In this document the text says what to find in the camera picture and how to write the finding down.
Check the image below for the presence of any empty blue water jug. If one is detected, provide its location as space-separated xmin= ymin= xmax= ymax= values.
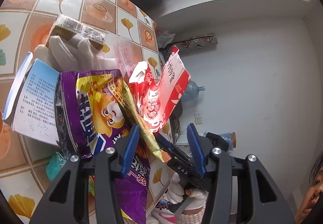
xmin=180 ymin=80 xmax=205 ymax=103

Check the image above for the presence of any rolled patterned mat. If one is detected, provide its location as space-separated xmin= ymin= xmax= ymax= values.
xmin=165 ymin=33 xmax=218 ymax=55

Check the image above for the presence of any person's right hand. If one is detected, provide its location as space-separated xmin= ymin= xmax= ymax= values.
xmin=168 ymin=173 xmax=209 ymax=211

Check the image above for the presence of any white cloth glove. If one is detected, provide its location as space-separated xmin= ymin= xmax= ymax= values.
xmin=34 ymin=35 xmax=122 ymax=73

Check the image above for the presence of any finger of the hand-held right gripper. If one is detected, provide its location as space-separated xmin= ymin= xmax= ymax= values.
xmin=154 ymin=133 xmax=193 ymax=161
xmin=165 ymin=149 xmax=195 ymax=167

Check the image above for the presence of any black rice cooker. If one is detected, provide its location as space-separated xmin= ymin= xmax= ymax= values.
xmin=170 ymin=99 xmax=183 ymax=134

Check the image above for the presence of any teal wrapper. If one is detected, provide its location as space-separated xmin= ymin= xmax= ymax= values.
xmin=45 ymin=152 xmax=68 ymax=181

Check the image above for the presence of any purple snack bag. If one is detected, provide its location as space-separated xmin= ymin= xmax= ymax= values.
xmin=56 ymin=69 xmax=152 ymax=224

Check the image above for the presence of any red and white snack bag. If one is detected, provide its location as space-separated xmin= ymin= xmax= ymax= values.
xmin=128 ymin=46 xmax=191 ymax=136

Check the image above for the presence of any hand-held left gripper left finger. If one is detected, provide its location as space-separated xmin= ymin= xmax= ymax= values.
xmin=30 ymin=125 xmax=142 ymax=224

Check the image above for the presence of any person's face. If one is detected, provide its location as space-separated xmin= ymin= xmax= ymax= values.
xmin=295 ymin=151 xmax=323 ymax=223

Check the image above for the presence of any small gold and white box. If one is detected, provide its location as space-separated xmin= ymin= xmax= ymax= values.
xmin=45 ymin=14 xmax=106 ymax=50

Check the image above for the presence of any white water dispenser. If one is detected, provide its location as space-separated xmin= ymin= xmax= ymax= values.
xmin=175 ymin=123 xmax=192 ymax=146

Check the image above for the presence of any clear wrapper with pink flowers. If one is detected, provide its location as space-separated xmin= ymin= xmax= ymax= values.
xmin=105 ymin=35 xmax=142 ymax=80

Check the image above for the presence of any small bottle with cork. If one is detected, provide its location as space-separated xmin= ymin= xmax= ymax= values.
xmin=221 ymin=132 xmax=238 ymax=152

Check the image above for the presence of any white and blue medicine box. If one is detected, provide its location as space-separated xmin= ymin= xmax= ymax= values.
xmin=2 ymin=52 xmax=62 ymax=147

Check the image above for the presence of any white plastic bag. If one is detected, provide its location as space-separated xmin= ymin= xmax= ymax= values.
xmin=156 ymin=29 xmax=176 ymax=48

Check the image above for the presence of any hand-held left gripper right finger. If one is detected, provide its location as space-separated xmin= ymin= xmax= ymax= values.
xmin=186 ymin=123 xmax=297 ymax=224

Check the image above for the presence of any person's light patterned clothing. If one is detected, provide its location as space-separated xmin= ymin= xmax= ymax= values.
xmin=154 ymin=199 xmax=205 ymax=224

